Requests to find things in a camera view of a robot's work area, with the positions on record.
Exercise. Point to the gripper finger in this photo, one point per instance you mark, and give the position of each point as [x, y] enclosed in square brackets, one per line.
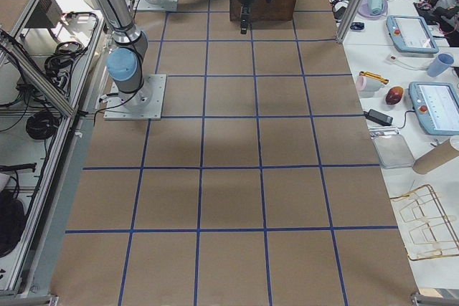
[244, 19]

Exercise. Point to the purple plate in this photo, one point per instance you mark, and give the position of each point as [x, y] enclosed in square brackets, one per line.
[363, 10]

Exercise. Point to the teal cup on plate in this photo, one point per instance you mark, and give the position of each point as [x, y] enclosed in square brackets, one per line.
[375, 7]

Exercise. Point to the pink mug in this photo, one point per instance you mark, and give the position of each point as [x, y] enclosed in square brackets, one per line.
[367, 86]

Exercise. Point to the gold cylinder tool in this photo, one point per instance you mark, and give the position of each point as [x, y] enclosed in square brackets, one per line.
[375, 76]

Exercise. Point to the far teach pendant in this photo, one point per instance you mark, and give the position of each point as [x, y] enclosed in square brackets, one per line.
[410, 34]

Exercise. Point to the teach pendant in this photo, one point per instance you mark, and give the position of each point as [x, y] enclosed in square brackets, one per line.
[436, 107]
[410, 34]

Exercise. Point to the black power adapter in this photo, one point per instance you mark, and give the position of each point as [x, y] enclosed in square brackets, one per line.
[378, 117]

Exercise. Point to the red mango fruit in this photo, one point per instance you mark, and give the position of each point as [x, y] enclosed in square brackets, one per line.
[394, 95]

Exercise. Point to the grey control box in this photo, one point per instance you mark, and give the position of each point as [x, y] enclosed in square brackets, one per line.
[46, 14]

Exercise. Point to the light blue plastic cup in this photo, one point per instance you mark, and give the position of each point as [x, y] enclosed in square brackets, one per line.
[440, 63]

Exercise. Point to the near teach pendant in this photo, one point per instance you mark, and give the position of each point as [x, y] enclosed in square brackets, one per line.
[436, 107]

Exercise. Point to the cardboard tube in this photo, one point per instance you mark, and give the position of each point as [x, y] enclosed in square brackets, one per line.
[438, 156]

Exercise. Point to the aluminium frame post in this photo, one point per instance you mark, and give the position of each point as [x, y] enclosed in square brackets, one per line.
[353, 1]

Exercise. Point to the gold wire rack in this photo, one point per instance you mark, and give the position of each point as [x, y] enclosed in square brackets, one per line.
[427, 229]

